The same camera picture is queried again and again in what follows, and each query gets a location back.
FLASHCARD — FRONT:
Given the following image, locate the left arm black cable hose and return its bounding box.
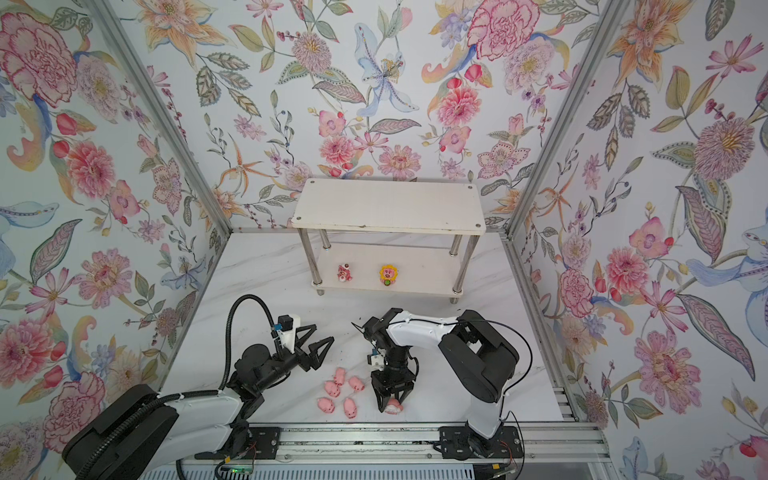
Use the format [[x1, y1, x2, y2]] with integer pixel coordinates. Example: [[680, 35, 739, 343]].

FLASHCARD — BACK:
[[74, 293, 283, 480]]

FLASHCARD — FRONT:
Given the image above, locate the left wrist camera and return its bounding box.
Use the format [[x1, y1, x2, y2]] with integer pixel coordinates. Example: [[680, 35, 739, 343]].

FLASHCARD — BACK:
[[275, 314, 301, 354]]

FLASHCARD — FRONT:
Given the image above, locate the aluminium corner post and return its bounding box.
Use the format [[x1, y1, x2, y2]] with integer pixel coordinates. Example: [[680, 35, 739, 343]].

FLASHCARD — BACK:
[[506, 1, 627, 240], [84, 0, 233, 240]]

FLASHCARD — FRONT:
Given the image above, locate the small pink pig toy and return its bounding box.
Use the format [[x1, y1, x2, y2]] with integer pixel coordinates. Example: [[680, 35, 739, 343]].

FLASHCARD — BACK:
[[324, 381, 341, 398], [317, 397, 335, 414], [347, 376, 365, 392], [333, 367, 346, 386], [343, 398, 358, 419]]

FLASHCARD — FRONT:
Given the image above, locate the pink bear with strawberry hat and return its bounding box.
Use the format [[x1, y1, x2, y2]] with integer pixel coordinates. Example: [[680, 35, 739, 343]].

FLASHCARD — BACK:
[[337, 264, 352, 283]]

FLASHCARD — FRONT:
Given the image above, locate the right aluminium corner post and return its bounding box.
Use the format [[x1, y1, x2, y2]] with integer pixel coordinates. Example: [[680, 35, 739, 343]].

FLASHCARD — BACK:
[[506, 1, 627, 240]]

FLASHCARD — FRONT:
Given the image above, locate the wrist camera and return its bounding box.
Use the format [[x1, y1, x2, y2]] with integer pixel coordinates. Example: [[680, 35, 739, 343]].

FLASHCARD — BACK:
[[275, 314, 301, 354], [367, 352, 386, 370]]

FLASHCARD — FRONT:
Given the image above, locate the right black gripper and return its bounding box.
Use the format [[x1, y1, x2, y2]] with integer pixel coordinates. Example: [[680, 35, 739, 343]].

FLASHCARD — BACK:
[[370, 352, 414, 410]]

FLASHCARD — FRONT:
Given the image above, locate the white two-tier shelf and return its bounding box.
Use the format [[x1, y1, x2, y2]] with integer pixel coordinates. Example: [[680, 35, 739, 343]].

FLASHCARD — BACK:
[[291, 179, 486, 303]]

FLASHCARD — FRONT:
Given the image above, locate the pink bear yellow flower toy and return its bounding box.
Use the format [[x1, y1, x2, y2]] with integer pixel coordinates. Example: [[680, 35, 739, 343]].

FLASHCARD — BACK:
[[379, 265, 399, 287]]

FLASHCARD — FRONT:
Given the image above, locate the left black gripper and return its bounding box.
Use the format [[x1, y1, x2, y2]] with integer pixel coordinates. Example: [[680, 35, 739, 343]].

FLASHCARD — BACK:
[[254, 329, 333, 395]]

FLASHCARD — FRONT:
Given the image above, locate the left aluminium corner post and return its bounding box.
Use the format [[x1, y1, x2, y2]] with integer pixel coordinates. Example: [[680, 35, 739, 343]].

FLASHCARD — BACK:
[[84, 0, 233, 240]]

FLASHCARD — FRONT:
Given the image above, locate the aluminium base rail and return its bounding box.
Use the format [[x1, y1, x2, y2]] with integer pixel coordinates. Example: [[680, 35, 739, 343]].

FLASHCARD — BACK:
[[95, 422, 613, 466]]

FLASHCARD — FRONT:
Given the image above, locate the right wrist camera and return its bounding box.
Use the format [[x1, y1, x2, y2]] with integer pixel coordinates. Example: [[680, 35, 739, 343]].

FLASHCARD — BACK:
[[367, 352, 386, 370]]

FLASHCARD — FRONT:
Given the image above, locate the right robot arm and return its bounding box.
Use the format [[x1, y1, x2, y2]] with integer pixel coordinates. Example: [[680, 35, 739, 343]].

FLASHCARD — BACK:
[[357, 308, 519, 460]]

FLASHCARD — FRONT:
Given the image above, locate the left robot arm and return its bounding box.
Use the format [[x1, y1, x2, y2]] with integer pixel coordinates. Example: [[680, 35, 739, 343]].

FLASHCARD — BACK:
[[63, 324, 334, 479]]

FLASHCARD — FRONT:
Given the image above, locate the pink bear white bowl toy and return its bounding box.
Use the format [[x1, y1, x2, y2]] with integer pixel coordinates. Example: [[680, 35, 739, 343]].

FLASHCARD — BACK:
[[383, 398, 403, 415]]

